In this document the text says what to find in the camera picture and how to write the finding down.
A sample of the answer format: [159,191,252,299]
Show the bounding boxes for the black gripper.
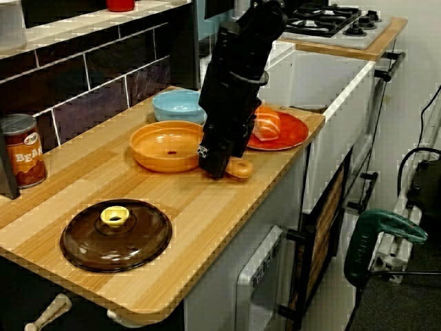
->
[197,65,270,179]

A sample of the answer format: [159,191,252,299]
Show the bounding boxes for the salmon sushi toy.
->
[253,105,282,141]

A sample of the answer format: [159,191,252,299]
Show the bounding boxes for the orange toy frying pan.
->
[130,120,254,181]

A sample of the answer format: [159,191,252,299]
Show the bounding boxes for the brown lid yellow knob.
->
[59,198,173,273]

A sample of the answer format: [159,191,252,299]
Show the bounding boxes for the red plate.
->
[246,110,309,152]

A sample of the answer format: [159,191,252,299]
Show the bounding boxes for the light blue bowl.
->
[152,90,207,126]

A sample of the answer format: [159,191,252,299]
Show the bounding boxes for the white toy kitchen cabinet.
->
[182,146,311,331]

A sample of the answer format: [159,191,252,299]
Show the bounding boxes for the white sink unit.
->
[256,41,376,213]

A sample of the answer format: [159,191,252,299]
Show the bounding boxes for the dark grey upright panel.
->
[168,0,201,91]

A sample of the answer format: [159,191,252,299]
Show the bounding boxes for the black framed oven door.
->
[278,146,380,331]

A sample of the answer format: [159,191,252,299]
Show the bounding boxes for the grey toy dishwasher door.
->
[236,225,285,331]

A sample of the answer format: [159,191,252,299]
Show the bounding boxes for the tiled backsplash shelf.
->
[0,0,194,201]

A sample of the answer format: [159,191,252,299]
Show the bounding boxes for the green power drill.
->
[344,208,429,287]

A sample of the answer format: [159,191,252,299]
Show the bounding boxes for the grey toy stove top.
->
[280,3,393,50]

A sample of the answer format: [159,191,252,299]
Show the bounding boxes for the red tomato sauce bottle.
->
[105,0,136,13]

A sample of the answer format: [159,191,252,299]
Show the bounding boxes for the white wooden peg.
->
[106,308,139,328]
[24,294,72,331]

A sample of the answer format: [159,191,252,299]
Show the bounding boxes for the brown beans can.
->
[0,113,48,190]

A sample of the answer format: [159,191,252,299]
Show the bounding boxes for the black power box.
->
[406,158,441,235]

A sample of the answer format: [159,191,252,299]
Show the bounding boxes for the white cup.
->
[0,0,28,50]

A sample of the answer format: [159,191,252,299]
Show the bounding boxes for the thick black cable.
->
[396,147,441,208]

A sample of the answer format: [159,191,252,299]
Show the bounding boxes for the grey rail black brackets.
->
[373,50,407,83]

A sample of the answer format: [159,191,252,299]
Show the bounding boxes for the aluminium frame rail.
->
[370,82,441,284]

